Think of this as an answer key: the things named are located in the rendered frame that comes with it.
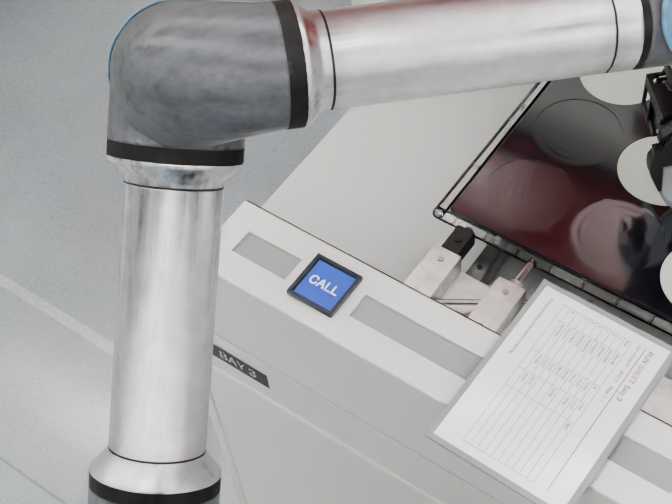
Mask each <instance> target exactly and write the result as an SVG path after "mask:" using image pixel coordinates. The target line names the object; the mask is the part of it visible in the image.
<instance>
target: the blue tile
mask: <svg viewBox="0 0 672 504"><path fill-rule="evenodd" d="M355 280H356V279H354V278H352V277H351V276H349V275H347V274H345V273H343V272H341V271H340V270H338V269H336V268H334V267H332V266H330V265H328V264H327V263H325V262H323V261H321V260H319V261H318V262H317V264H316V265H315V266H314V267H313V268H312V269H311V271H310V272H309V273H308V274H307V275H306V277H305V278H304V279H303V280H302V281H301V282H300V284H299V285H298V286H297V287H296V288H295V289H294V291H295V292H296V293H298V294H300V295H302V296H304V297H305V298H307V299H309V300H311V301H313V302H314V303H316V304H318V305H320V306H321V307H323V308H325V309H327V310H329V311H330V310H331V309H332V308H333V307H334V306H335V304H336V303H337V302H338V301H339V299H340V298H341V297H342V296H343V295H344V293H345V292H346V291H347V290H348V288H349V287H350V286H351V285H352V284H353V282H354V281H355Z"/></svg>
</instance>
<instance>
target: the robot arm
mask: <svg viewBox="0 0 672 504"><path fill-rule="evenodd" d="M661 66H665V68H664V69H663V70H662V71H661V72H656V73H649V74H646V79H645V85H644V91H643V96H642V102H641V111H642V113H643V116H644V119H645V121H646V124H647V126H648V128H649V131H650V134H651V136H652V137H654V136H657V139H658V142H659V143H655V144H652V148H651V149H650V150H649V151H648V153H647V158H646V163H647V168H648V171H649V173H650V176H651V178H652V180H653V182H654V184H655V186H656V188H657V190H658V192H659V194H660V196H661V197H662V199H663V201H664V202H665V203H666V204H667V205H668V206H669V207H671V208H672V0H395V1H387V2H378V3H370V4H361V5H352V6H344V7H335V8H326V9H318V10H306V9H305V8H304V7H302V6H301V5H300V4H299V3H297V2H296V1H295V0H276V1H264V2H225V1H213V0H160V1H157V2H154V3H151V4H149V5H147V6H145V7H143V8H141V9H140V10H138V11H137V12H135V13H134V14H133V15H132V16H130V17H129V18H128V19H127V20H126V21H125V22H124V24H123V25H122V26H121V28H120V29H119V30H118V32H117V34H116V36H115V38H114V40H113V42H112V45H111V47H110V51H109V55H108V64H107V72H108V80H109V85H110V90H109V109H108V128H107V149H106V157H107V159H108V160H109V161H110V162H111V163H112V165H113V166H114V167H115V168H116V169H117V170H118V171H119V173H120V174H121V176H122V178H123V190H122V208H121V226H120V244H119V261H118V279H117V297H116V315H115V333H114V351H113V369H112V387H111V405H110V423H109V440H108V447H107V448H106V449H105V450H103V451H102V452H101V453H100V454H99V455H97V456H96V457H95V458H94V459H93V460H92V461H91V463H90V469H89V484H88V502H87V504H219V503H220V489H221V487H220V486H221V472H222V469H221V467H220V465H219V464H218V462H217V461H216V460H215V459H214V458H213V457H212V456H211V455H210V454H209V453H208V452H207V451H206V442H207V428H208V413H209V399H210V384H211V370H212V355H213V341H214V326H215V312H216V297H217V283H218V268H219V254H220V239H221V225H222V210H223V196H224V186H225V184H226V183H227V181H228V180H229V179H230V178H231V177H233V176H234V175H235V174H236V173H237V172H238V171H239V170H240V169H242V168H243V163H244V153H245V138H248V137H252V136H257V135H261V134H266V133H272V132H277V131H282V130H290V129H297V128H304V127H309V126H310V124H311V123H312V122H313V120H314V119H315V118H316V117H317V115H318V114H319V113H321V112H322V111H328V110H335V109H343V108H350V107H358V106H365V105H373V104H380V103H388V102H395V101H403V100H410V99H417V98H425V97H432V96H440V95H447V94H455V93H462V92H470V91H477V90H485V89H492V88H500V87H507V86H514V85H522V84H529V83H537V82H544V81H552V80H559V79H567V78H574V77H582V76H589V75H597V74H604V73H612V72H619V71H626V70H627V71H628V70H638V69H646V68H654V67H661ZM665 75H666V77H660V78H659V76H665ZM655 78H656V81H655V83H654V82H653V80H654V79H655ZM647 91H648V93H649V96H650V100H649V105H648V108H647V106H646V97H647Z"/></svg>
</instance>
